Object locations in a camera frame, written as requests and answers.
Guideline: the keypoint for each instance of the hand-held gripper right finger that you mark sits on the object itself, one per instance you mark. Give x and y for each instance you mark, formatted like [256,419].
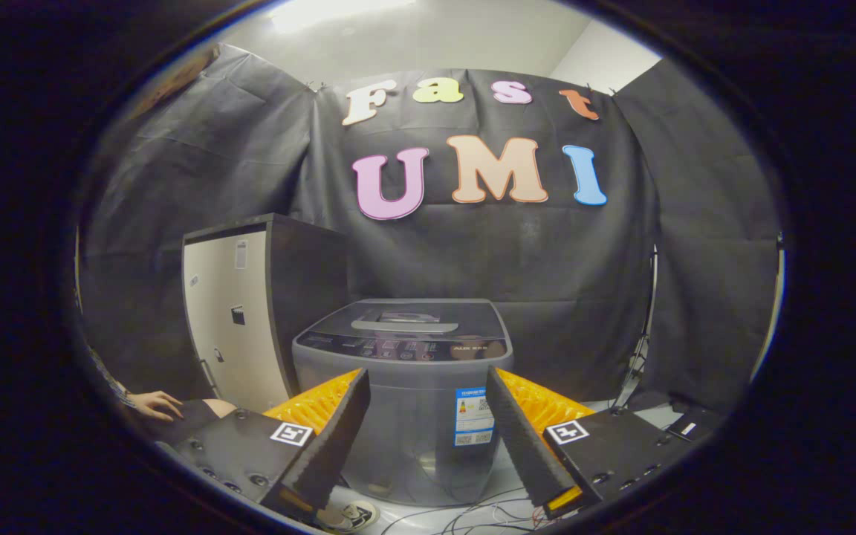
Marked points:
[517,435]

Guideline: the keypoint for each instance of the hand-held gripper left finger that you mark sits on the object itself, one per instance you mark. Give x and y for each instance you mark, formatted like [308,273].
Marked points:
[339,431]

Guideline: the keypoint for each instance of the grey washing machine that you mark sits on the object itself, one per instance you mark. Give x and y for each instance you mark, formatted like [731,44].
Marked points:
[417,416]

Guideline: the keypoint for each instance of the dark washing machine lid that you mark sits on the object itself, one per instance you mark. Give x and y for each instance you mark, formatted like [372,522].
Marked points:
[465,313]

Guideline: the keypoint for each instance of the person's sneaker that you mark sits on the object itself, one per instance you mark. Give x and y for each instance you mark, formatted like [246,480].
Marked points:
[350,514]

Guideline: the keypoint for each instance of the person's leg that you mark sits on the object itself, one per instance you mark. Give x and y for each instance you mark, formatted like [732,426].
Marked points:
[218,408]

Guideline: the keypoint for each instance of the dark cabinet with beige door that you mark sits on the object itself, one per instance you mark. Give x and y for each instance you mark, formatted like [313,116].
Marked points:
[238,334]

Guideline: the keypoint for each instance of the flat black box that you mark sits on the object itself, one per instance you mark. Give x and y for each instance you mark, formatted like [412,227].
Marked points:
[689,426]

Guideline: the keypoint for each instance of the black backdrop cloth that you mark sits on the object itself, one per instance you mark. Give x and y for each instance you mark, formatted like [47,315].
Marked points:
[562,260]

